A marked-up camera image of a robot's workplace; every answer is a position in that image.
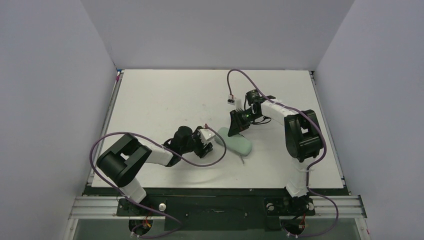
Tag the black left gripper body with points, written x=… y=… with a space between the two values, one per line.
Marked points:
x=202 y=145

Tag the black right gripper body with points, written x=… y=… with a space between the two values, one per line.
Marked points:
x=241 y=117

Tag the mint green umbrella case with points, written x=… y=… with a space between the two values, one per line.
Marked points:
x=238 y=144

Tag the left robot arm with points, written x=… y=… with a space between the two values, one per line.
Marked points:
x=124 y=159

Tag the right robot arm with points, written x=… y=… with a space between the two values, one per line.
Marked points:
x=301 y=132

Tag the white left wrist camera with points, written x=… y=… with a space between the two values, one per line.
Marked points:
x=206 y=135

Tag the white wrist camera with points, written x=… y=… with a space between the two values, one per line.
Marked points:
x=234 y=101
x=206 y=135

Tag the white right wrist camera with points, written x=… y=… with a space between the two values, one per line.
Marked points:
x=234 y=101

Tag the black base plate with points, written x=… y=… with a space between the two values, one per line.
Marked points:
x=218 y=213

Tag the aluminium frame rail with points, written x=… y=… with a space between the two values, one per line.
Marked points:
x=106 y=207

